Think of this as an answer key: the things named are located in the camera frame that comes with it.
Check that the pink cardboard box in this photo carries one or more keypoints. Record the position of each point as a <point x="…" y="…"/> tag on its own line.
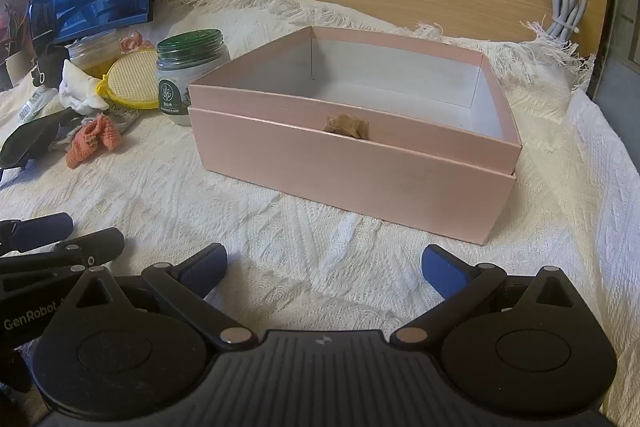
<point x="350" y="179"/>

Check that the white crumpled cloth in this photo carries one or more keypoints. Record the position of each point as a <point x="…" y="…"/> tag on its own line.
<point x="80" y="89"/>

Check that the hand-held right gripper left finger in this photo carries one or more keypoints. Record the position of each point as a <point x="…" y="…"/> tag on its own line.
<point x="202" y="273"/>

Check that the small white packet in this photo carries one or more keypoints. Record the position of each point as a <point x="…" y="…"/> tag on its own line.
<point x="35" y="104"/>

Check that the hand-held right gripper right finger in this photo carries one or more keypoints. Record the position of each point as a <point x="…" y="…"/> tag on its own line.
<point x="446" y="273"/>

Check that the large jar with tan lid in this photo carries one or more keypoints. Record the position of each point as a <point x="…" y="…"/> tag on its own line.
<point x="92" y="54"/>

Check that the pink scrunchie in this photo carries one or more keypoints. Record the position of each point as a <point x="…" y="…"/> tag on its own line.
<point x="136" y="43"/>

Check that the green lid glass jar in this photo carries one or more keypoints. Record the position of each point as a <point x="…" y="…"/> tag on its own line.
<point x="192" y="77"/>

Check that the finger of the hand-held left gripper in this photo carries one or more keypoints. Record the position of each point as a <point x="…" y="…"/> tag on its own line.
<point x="59" y="225"/>
<point x="102" y="244"/>

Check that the white pot dried plant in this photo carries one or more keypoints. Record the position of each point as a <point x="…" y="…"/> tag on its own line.
<point x="15" y="62"/>

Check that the white woven blanket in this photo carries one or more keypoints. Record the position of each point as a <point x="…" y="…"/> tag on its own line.
<point x="150" y="207"/>

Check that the yellow round puff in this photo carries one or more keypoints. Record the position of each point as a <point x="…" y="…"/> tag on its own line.
<point x="134" y="82"/>

